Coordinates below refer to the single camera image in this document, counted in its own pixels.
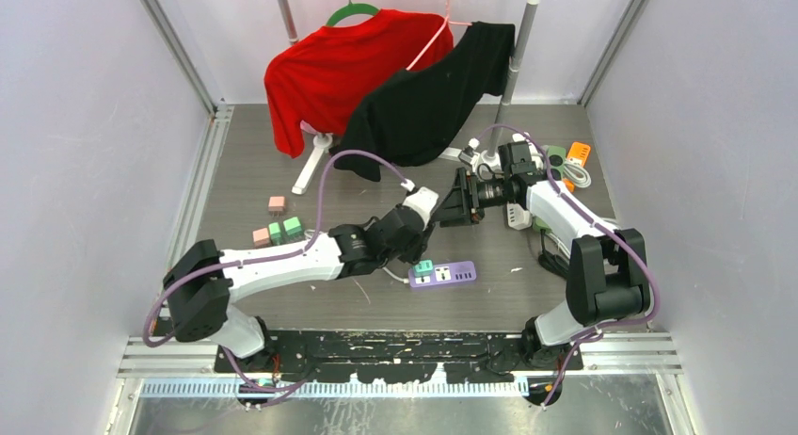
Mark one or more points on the green power strip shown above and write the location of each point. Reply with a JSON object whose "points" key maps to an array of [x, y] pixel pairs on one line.
{"points": [[556, 157]]}

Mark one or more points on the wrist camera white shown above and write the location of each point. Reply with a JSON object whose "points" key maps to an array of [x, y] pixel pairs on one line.
{"points": [[422, 200], [471, 156]]}

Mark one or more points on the green clothes hanger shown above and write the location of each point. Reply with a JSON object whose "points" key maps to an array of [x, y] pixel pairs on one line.
{"points": [[351, 9]]}

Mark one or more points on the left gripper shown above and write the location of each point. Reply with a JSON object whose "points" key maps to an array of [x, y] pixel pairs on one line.
{"points": [[411, 256]]}

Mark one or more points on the teal plug adapter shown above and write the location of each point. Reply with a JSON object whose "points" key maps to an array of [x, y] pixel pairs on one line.
{"points": [[423, 268]]}

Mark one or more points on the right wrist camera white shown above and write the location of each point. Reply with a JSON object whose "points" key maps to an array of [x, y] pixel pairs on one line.
{"points": [[471, 156]]}

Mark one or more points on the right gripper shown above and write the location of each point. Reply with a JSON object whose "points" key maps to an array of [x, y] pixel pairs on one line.
{"points": [[456, 208]]}

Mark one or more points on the red t-shirt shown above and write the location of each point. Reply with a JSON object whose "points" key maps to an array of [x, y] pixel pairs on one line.
{"points": [[321, 79]]}

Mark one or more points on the orange power strip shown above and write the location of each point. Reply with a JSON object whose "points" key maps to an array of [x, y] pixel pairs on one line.
{"points": [[575, 174]]}

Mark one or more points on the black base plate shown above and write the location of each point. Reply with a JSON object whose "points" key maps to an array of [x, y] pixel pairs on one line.
{"points": [[398, 357]]}

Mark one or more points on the purple power strip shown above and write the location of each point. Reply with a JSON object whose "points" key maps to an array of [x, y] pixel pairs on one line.
{"points": [[445, 274]]}

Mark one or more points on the white clothes rack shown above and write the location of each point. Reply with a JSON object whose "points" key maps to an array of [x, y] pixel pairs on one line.
{"points": [[321, 142]]}

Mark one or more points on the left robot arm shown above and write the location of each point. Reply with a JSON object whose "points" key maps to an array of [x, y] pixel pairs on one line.
{"points": [[204, 285]]}

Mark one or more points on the pink plug adapter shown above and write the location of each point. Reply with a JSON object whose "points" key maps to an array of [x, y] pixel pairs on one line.
{"points": [[277, 206], [261, 238]]}

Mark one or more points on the pink clothes hanger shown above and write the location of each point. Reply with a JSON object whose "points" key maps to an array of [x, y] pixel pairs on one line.
{"points": [[447, 22]]}

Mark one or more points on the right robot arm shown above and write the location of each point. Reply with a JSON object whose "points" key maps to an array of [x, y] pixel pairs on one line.
{"points": [[605, 281]]}

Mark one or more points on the white power strip with USB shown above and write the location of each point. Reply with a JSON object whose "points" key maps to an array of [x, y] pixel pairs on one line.
{"points": [[530, 142]]}

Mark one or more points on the black t-shirt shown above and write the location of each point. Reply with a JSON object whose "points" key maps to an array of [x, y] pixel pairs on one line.
{"points": [[414, 116]]}

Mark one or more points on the green plug adapter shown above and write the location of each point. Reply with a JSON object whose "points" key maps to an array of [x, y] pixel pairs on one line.
{"points": [[276, 235]]}

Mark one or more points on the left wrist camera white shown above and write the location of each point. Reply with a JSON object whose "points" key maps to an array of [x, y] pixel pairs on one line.
{"points": [[422, 200]]}

